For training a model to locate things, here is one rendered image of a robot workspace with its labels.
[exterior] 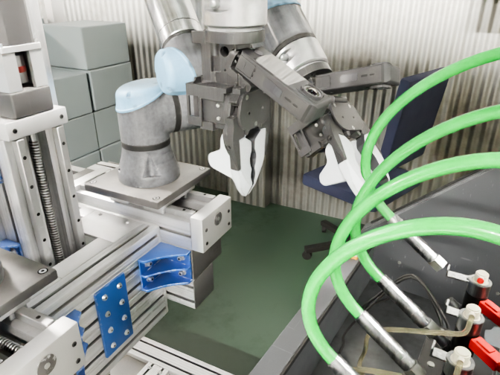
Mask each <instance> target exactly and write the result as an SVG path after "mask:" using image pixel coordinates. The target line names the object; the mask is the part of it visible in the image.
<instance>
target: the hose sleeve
mask: <svg viewBox="0 0 500 375"><path fill-rule="evenodd" d="M401 221H403V219H401V218H400V217H399V216H398V215H397V214H395V215H394V216H393V217H392V218H391V219H390V220H389V221H388V224H391V223H396V222H401ZM403 239H404V240H405V241H406V242H407V243H408V244H409V245H410V246H411V247H412V248H413V249H414V250H415V251H416V252H417V253H418V254H420V256H421V257H423V258H424V259H425V260H426V261H427V262H432V261H433V260H434V259H435V258H436V257H437V253H436V252H435V251H434V250H433V249H432V247H431V246H429V245H428V243H426V242H425V241H424V240H423V239H422V238H421V237H420V236H416V237H407V238H403Z"/></svg>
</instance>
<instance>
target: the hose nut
mask: <svg viewBox="0 0 500 375"><path fill-rule="evenodd" d="M428 264H429V265H430V266H431V267H432V268H433V269H434V270H435V271H436V272H438V271H439V270H441V269H442V268H443V267H444V266H445V265H446V264H447V262H446V261H445V260H444V259H443V258H442V257H441V256H440V255H439V254H437V257H436V258H435V259H434V260H433V261H432V262H428Z"/></svg>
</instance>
